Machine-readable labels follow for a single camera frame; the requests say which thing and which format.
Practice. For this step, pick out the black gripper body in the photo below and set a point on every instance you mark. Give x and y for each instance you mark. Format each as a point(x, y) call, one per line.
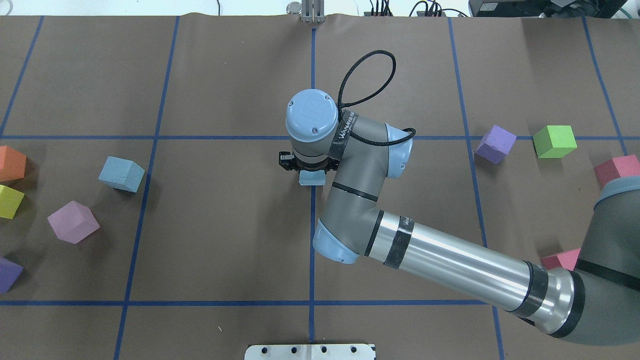
point(286, 162)

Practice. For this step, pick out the light blue block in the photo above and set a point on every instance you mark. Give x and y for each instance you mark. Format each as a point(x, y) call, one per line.
point(308, 178)
point(121, 174)

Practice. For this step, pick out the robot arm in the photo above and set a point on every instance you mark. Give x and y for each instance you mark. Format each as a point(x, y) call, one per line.
point(596, 303)

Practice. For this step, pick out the white metal mounting plate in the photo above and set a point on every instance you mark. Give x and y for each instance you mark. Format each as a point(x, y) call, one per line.
point(332, 351)

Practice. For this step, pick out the purple foam block right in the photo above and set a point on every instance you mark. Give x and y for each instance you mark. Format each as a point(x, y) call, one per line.
point(496, 144)

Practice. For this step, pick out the light pink foam block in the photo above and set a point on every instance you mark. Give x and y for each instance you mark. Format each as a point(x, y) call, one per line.
point(73, 222)

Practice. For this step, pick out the green foam block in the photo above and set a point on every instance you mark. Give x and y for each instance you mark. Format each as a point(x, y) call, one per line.
point(554, 141)

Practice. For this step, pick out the orange foam block left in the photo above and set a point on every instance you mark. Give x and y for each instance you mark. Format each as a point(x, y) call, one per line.
point(12, 164)

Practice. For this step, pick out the yellow foam block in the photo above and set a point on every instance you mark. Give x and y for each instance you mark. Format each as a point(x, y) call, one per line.
point(10, 200)

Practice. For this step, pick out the magenta block near front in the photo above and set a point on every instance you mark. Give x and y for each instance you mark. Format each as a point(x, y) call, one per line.
point(565, 259)

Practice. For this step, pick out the magenta block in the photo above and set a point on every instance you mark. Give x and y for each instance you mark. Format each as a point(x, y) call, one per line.
point(565, 259)
point(617, 167)

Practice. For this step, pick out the purple block far left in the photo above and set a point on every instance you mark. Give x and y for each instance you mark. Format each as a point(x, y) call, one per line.
point(9, 274)

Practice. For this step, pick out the black monitors at back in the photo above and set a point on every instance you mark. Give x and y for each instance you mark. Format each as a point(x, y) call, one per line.
point(603, 9)

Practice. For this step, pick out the magenta block far right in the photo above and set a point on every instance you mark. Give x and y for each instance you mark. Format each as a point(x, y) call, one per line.
point(617, 167)

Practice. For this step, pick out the aluminium post clamp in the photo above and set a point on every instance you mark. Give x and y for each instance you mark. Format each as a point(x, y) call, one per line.
point(309, 11)

